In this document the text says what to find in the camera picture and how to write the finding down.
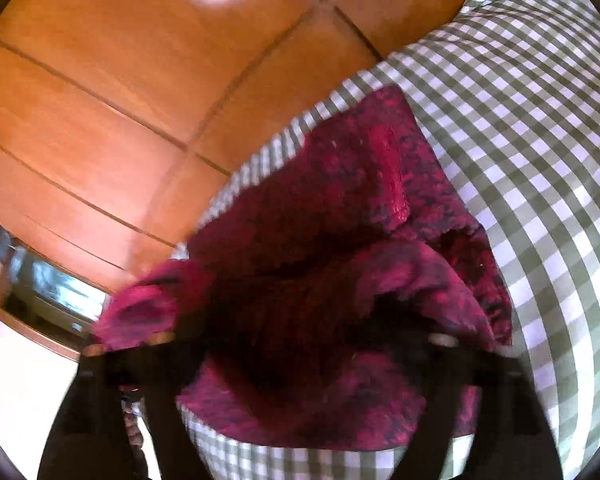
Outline maroon floral patterned garment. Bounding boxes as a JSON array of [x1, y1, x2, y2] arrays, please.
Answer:
[[94, 86, 513, 451]]

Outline orange wooden wardrobe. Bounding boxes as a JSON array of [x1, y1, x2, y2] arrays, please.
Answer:
[[0, 0, 464, 288]]

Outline window with wooden frame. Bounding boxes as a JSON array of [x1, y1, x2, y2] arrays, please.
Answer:
[[0, 225, 109, 361]]

